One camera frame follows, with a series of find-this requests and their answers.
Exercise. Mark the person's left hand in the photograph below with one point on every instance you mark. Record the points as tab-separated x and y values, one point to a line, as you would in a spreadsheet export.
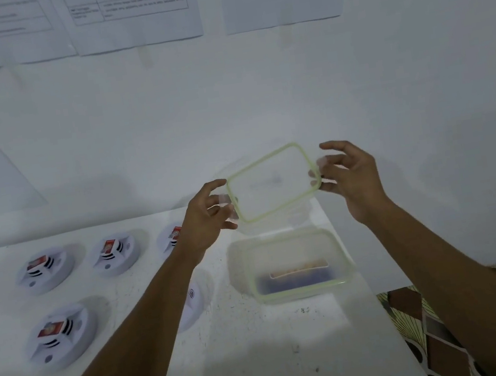
201	229

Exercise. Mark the white smoke detector red label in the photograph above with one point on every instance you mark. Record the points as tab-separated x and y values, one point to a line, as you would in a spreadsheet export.
115	261
191	305
45	278
63	348
166	244

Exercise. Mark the person's right forearm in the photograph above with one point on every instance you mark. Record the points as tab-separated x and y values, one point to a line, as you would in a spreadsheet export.
466	278

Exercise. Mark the person's right hand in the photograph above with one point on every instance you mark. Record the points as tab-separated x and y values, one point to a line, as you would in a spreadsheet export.
361	187

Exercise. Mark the person's left forearm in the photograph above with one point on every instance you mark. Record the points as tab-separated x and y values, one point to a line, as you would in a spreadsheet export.
123	348

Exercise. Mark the green brown patterned floor mat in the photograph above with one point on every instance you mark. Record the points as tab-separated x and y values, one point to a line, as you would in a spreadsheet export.
418	332

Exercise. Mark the row of blue yellow batteries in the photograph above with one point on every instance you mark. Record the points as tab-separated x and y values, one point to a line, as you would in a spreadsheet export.
296	278

